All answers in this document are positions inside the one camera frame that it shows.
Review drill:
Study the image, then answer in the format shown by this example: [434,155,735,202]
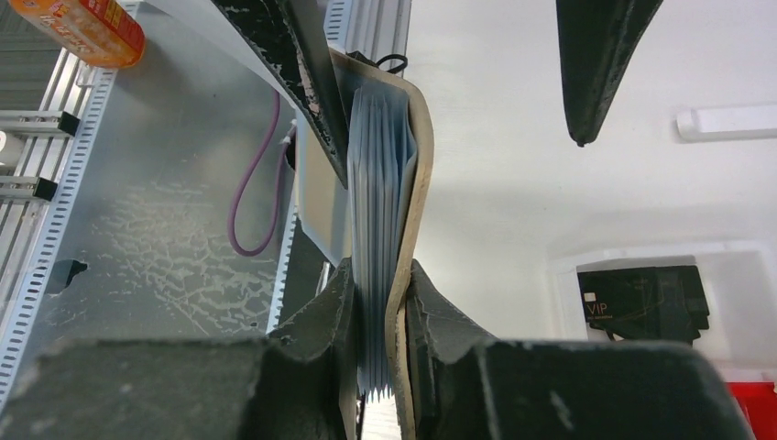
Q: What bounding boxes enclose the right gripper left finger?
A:
[1,259,358,439]

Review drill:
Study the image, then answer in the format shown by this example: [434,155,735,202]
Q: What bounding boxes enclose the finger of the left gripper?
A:
[213,0,348,185]
[555,0,662,148]

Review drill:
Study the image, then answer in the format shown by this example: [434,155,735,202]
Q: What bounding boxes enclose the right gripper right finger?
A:
[402,261,752,439]

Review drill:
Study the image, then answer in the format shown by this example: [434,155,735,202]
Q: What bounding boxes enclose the beige card holder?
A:
[296,49,434,439]

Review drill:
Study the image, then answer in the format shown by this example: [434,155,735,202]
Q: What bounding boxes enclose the black card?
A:
[577,265,710,345]

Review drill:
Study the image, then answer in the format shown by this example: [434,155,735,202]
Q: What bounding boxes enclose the left white rack foot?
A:
[675,104,776,142]

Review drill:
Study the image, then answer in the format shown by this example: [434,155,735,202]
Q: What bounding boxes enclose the orange capped bottle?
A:
[8,0,146,69]

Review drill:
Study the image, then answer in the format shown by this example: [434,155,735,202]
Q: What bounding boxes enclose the red plastic bin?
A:
[728,382,776,440]

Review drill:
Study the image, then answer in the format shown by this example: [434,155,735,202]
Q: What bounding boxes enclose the white slotted cable duct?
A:
[1,69,116,403]

